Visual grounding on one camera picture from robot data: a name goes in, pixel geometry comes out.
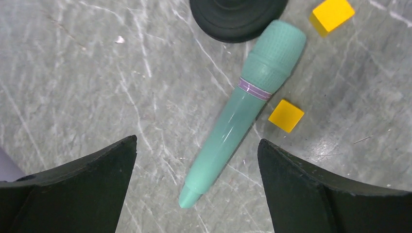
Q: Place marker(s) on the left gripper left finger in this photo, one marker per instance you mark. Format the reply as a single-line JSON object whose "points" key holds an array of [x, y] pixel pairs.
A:
{"points": [[85, 195]]}

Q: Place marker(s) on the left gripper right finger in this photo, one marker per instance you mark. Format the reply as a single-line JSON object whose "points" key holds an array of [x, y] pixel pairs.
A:
{"points": [[305, 198]]}

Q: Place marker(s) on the teal microphone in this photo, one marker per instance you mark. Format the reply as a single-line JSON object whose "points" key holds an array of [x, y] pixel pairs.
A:
{"points": [[267, 66]]}

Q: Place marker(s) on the round-base mic stand front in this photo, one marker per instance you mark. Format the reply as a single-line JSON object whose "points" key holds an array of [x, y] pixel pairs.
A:
{"points": [[235, 21]]}

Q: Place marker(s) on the yellow cube near teal mic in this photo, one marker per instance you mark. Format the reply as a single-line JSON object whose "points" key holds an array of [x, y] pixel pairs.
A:
{"points": [[286, 116]]}

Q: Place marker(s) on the yellow cube near centre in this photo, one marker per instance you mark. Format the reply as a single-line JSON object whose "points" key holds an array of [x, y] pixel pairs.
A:
{"points": [[329, 15]]}

